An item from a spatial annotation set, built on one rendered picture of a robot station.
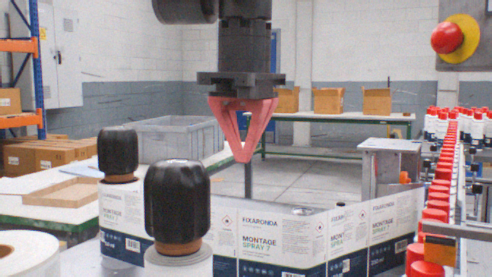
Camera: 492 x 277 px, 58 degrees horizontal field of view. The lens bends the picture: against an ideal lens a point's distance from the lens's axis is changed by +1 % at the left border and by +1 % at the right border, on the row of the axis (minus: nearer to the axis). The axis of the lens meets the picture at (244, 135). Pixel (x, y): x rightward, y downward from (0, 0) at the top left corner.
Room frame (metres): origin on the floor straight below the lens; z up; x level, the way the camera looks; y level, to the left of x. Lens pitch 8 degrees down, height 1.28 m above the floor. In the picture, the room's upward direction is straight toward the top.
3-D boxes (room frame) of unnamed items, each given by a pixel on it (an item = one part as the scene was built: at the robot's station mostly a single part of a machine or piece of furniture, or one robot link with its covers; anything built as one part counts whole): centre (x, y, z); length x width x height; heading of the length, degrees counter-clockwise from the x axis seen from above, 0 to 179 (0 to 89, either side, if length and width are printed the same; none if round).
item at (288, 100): (6.21, -0.55, 0.97); 0.47 x 0.41 x 0.37; 156
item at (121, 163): (0.89, 0.26, 1.04); 0.09 x 0.09 x 0.29
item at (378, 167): (0.89, -0.31, 1.01); 0.14 x 0.13 x 0.26; 154
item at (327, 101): (5.99, -1.14, 0.96); 0.43 x 0.42 x 0.37; 67
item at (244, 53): (0.48, 0.00, 1.30); 0.10 x 0.07 x 0.07; 156
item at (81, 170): (2.20, 0.75, 0.81); 0.32 x 0.24 x 0.01; 55
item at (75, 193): (1.75, 0.68, 0.82); 0.34 x 0.24 x 0.03; 165
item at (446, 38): (0.54, -0.25, 1.33); 0.04 x 0.03 x 0.04; 29
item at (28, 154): (4.35, 1.92, 0.32); 1.20 x 0.83 x 0.64; 69
